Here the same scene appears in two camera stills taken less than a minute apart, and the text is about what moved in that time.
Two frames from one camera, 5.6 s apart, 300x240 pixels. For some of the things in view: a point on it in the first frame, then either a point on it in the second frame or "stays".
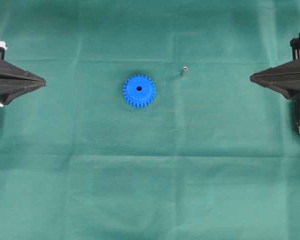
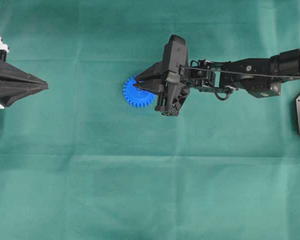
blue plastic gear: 139,91 stays
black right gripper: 297,77 to 168,79
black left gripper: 1,80 stays
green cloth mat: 148,127 stays
